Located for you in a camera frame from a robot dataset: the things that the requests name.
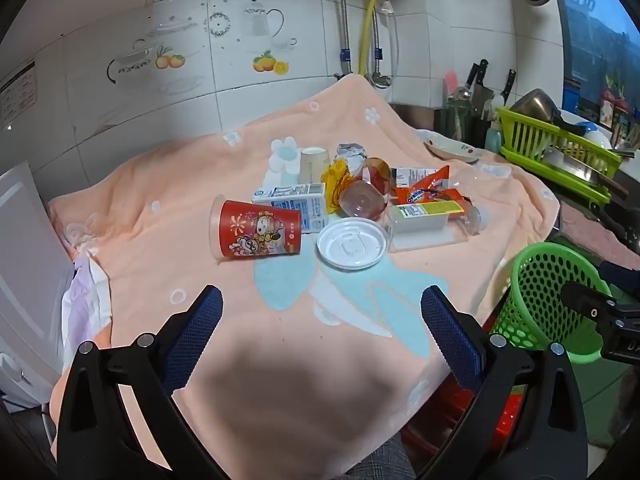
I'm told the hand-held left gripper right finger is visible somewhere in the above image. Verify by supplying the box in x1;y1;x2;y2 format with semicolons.
415;284;588;480

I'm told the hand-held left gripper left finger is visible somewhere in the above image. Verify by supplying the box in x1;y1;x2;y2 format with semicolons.
54;284;236;480

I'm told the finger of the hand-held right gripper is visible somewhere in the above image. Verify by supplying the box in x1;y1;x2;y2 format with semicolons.
560;280;621;328
597;260;640;291

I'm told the green perforated plastic basket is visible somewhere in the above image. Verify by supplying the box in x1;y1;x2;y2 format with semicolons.
492;241;618;366

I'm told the clear plastic bottle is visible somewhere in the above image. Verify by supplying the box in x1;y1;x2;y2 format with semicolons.
445;167;493;237

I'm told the red printed paper cup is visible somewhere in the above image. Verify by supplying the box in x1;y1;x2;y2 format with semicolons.
209;194;304;262

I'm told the clear box with yellow label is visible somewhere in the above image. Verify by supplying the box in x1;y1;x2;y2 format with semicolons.
385;200;468;253

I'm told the white round plastic lid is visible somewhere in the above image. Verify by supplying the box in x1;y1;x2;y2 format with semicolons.
316;216;390;271

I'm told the orange snack packet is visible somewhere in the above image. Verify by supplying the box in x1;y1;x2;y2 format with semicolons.
392;165;473;211

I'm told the clear reddish plastic cup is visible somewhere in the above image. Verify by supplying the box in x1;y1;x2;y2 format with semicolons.
339;180;388;221
360;157;392;196

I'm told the white printed small packet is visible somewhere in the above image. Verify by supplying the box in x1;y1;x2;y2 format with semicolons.
391;166;441;188

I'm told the white blue milk carton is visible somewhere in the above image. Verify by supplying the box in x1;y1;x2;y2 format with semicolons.
251;182;329;234

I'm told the yellow snack packet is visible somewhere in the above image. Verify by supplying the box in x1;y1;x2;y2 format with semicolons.
320;157;357;216

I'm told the plain beige paper cup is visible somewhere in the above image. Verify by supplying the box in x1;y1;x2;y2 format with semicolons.
298;146;331;184

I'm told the silver foil wrapper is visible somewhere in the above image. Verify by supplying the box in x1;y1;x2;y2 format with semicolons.
336;142;368;171

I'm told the pink textured mat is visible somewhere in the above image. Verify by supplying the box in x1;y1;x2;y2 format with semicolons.
555;202;640;271

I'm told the peach floral blanket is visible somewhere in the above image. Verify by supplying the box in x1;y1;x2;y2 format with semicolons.
47;74;562;480

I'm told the red plastic stool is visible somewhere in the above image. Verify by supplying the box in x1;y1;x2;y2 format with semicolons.
400;385;526;461

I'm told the white plastic bag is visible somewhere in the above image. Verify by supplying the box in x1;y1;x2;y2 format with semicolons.
61;252;112;346

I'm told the white bowl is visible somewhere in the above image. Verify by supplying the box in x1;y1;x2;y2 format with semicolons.
582;122;613;151

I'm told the person's plaid trouser leg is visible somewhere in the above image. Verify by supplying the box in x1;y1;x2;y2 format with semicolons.
340;435;416;480

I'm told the green plastic dish rack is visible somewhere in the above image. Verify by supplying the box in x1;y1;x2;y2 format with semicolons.
495;106;626;204

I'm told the white floral plate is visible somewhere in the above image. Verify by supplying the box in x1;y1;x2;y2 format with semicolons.
424;140;483;163

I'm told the white cabinet door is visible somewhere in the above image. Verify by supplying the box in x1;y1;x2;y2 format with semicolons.
0;160;76;401

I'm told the glass utensil jar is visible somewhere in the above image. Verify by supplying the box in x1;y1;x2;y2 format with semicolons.
444;91;482;142

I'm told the metal tap valve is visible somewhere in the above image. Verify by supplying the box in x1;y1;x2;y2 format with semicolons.
364;47;393;90

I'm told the clear thin tube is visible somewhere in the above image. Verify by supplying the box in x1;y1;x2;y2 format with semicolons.
377;0;401;81

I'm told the steel cleaver with wooden handle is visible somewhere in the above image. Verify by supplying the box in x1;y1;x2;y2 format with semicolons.
542;147;628;197

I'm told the fruit and tableware wall sticker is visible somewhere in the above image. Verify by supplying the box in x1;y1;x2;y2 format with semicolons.
105;0;301;96

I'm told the white printed wall label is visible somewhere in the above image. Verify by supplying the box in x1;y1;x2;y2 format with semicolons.
0;60;38;131

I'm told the yellow gas hose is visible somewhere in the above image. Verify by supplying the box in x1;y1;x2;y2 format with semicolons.
358;0;382;76

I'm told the braided metal hose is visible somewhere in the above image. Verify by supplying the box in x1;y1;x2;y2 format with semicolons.
330;0;352;78

